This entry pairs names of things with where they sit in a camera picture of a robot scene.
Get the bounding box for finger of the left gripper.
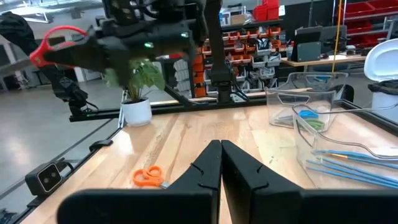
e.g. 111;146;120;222
43;35;105;60
46;54;107;71

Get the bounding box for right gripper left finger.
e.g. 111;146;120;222
57;139;223;224

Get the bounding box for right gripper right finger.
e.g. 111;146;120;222
221;139;398;224

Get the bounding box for red scissors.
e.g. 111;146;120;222
29;25;91;69

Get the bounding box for clear plastic bin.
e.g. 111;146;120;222
264;72;350;132
292;102;398;191

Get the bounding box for orange scissors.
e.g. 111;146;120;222
132;165;170;190

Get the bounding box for green plant in white pot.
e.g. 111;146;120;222
103;58;167;128

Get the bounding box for black table clamp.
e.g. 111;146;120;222
89;139;114;152

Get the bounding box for shelf with orange parts drawers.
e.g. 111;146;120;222
174;26;287;98

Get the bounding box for wooden desk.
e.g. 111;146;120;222
279;54;368;68

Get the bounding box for stacked red crates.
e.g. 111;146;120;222
252;0;280;22

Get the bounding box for black monitor equipment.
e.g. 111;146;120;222
290;24;348;63

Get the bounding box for white trash can black bag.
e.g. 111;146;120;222
363;38;398;124

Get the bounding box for metal rack with red bins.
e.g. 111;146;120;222
335;0;398;48

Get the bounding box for black aluminium table frame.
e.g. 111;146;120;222
0;83;398;224

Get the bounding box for yellow hanging cable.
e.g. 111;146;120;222
330;0;343;74

